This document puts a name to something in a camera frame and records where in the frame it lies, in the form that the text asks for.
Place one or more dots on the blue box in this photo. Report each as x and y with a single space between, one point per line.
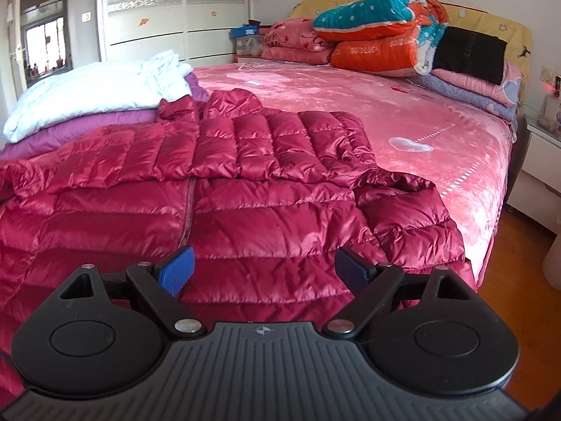
245 31

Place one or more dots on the clear storage box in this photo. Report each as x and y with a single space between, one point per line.
250 46

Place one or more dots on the wall socket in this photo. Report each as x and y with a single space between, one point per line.
551 80

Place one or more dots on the teal and orange quilt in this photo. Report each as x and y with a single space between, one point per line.
372 8

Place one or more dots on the pale blue folded jacket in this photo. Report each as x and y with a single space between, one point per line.
87 92

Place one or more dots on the yellow headboard cover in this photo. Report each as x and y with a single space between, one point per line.
486 22

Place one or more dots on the purple folded jacket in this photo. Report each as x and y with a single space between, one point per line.
87 127

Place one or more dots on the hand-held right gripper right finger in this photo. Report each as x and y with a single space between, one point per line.
353 269

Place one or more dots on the bed with pink heart blanket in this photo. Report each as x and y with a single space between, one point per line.
350 109

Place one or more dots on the pink folded blanket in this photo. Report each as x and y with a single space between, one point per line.
293 35

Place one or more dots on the white nightstand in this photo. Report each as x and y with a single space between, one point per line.
539 171

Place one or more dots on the black cloth bag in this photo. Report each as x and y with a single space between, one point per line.
473 52

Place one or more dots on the wall light switch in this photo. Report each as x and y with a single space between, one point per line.
86 16

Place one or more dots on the white door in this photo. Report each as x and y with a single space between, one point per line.
15 65

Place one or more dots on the white sliding wardrobe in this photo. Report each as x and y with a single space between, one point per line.
175 22

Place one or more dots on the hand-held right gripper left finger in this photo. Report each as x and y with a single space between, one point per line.
177 272

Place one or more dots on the maroon down jacket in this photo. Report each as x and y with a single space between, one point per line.
263 228

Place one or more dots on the grey purple folded blanket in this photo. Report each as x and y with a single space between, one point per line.
464 92

